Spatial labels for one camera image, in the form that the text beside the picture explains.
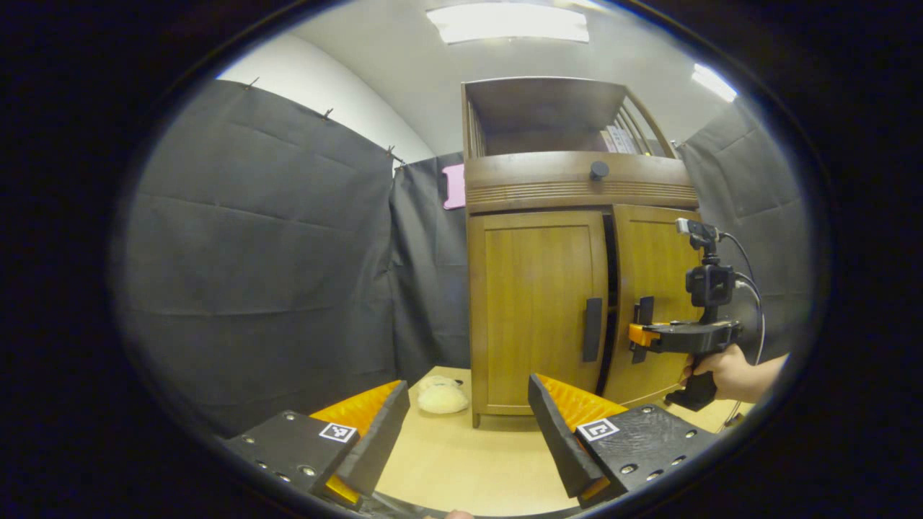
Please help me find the large ceiling light panel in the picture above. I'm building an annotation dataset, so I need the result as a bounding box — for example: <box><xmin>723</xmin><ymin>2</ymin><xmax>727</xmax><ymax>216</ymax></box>
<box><xmin>425</xmin><ymin>2</ymin><xmax>591</xmax><ymax>44</ymax></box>

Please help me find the wooden double-door shoe cabinet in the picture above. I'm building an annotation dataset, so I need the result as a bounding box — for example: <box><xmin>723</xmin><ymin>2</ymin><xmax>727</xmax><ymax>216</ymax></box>
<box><xmin>461</xmin><ymin>76</ymin><xmax>704</xmax><ymax>430</ymax></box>

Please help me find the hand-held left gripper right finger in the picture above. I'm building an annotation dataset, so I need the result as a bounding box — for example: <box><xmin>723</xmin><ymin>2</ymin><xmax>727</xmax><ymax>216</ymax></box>
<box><xmin>528</xmin><ymin>373</ymin><xmax>722</xmax><ymax>509</ymax></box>

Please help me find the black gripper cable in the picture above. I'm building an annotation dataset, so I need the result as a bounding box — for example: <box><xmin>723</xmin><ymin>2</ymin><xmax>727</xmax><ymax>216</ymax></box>
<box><xmin>717</xmin><ymin>232</ymin><xmax>767</xmax><ymax>365</ymax></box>

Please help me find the small ceiling light panel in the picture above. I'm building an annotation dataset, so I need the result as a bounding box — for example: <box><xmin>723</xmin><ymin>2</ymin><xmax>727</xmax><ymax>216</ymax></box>
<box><xmin>692</xmin><ymin>63</ymin><xmax>738</xmax><ymax>102</ymax></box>

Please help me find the wooden cabinet door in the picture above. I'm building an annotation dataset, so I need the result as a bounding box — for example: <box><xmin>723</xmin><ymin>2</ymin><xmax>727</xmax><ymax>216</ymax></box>
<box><xmin>602</xmin><ymin>204</ymin><xmax>704</xmax><ymax>408</ymax></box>
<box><xmin>469</xmin><ymin>210</ymin><xmax>610</xmax><ymax>417</ymax></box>

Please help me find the cream plush toy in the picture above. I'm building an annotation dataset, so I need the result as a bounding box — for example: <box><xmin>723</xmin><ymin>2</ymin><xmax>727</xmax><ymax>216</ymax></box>
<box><xmin>417</xmin><ymin>375</ymin><xmax>469</xmax><ymax>415</ymax></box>

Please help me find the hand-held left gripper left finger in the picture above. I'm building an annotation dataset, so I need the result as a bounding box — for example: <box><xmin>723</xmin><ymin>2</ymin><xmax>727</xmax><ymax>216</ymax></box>
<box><xmin>224</xmin><ymin>380</ymin><xmax>410</xmax><ymax>511</ymax></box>

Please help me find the wooden drawer with black knob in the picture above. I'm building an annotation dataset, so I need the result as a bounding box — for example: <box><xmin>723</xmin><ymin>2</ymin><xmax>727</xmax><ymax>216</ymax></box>
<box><xmin>465</xmin><ymin>153</ymin><xmax>699</xmax><ymax>213</ymax></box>

